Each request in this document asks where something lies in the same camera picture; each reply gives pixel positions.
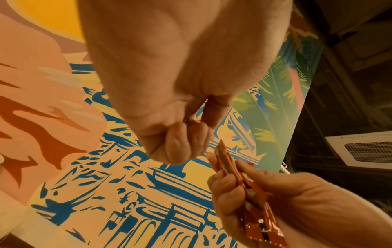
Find person's right hand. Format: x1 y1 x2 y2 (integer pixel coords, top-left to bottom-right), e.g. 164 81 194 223
205 152 392 248

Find person's left hand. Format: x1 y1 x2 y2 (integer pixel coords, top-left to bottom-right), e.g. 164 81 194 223
76 0 294 166

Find Nescafe sachets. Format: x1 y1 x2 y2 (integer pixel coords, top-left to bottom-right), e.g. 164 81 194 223
212 139 289 248

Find white ceiling air vent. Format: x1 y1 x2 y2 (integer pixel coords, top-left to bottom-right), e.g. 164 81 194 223
324 130 392 171

